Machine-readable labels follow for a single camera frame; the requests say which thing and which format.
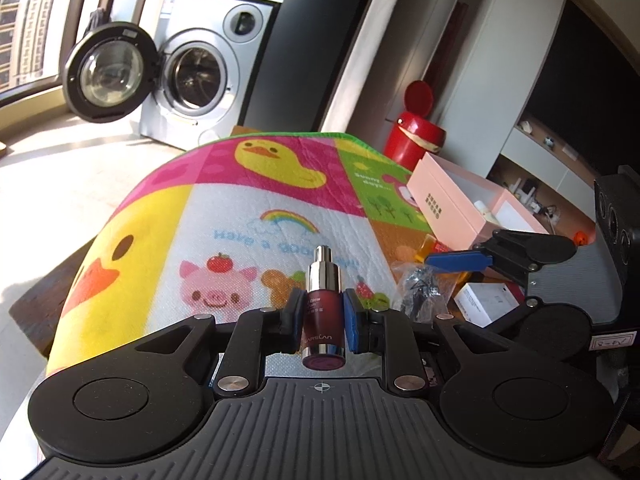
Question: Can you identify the dark red pump bottle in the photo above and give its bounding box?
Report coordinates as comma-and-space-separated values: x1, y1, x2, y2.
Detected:
300, 243, 347, 372

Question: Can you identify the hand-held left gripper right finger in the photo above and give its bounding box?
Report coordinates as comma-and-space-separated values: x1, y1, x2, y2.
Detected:
341, 289, 484, 393

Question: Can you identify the white tall cabinet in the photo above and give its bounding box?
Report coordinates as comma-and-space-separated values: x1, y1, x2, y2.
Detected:
434, 0, 572, 182

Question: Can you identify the colourful cartoon play mat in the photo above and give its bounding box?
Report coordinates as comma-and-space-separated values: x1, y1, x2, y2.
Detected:
45, 130, 482, 382

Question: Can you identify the window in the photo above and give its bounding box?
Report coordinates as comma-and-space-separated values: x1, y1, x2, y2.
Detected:
0, 0, 112, 107

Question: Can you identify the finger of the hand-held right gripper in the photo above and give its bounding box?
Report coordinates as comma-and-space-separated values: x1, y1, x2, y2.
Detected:
487, 299, 544, 334
424, 229, 544, 287

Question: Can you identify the pink cardboard box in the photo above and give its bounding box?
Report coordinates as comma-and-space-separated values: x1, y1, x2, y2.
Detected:
405, 152, 551, 252

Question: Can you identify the silver washing machine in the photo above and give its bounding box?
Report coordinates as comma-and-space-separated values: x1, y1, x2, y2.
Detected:
63, 0, 282, 152

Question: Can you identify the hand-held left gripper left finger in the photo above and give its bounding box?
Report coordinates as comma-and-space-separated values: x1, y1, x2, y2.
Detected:
134, 290, 309, 394

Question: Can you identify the black television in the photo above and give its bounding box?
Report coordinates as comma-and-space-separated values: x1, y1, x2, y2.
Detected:
525, 0, 640, 182

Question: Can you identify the white router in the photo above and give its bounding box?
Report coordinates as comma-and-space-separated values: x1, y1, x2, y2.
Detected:
510, 179, 539, 207

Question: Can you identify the clear bag of black parts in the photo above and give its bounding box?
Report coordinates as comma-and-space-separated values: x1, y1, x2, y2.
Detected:
392, 260, 459, 324

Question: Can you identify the white wooden shelf unit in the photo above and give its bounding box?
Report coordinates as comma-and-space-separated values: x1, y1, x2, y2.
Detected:
487, 104, 602, 237

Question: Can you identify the red trash bin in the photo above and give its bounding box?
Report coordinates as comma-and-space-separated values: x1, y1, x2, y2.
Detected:
382, 81, 448, 174

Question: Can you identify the amber bottle with red label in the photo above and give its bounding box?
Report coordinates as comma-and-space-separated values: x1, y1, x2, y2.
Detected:
417, 233, 452, 262

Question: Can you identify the white small box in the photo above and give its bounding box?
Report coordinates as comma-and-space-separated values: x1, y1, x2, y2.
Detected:
453, 282, 527, 329

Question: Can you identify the small white bottle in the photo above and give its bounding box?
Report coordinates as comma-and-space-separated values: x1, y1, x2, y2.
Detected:
472, 200, 501, 226

